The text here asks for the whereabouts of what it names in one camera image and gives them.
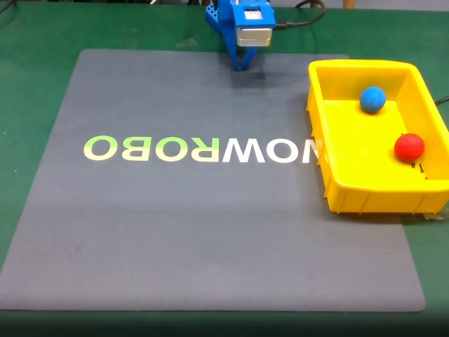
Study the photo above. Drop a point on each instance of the red foam ball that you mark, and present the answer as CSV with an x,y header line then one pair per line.
x,y
409,147

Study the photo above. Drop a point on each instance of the blue foam ball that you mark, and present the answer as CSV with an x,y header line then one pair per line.
x,y
372,99

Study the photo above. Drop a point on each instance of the yellow plastic bin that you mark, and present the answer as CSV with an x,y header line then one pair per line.
x,y
365,158

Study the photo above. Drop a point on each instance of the gray mat with NOWROBO print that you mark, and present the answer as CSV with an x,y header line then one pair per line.
x,y
210,245

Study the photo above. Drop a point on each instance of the clear plastic bag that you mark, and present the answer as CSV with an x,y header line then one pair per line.
x,y
436,217

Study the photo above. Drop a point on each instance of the silver camera box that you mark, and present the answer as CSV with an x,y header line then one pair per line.
x,y
254,36

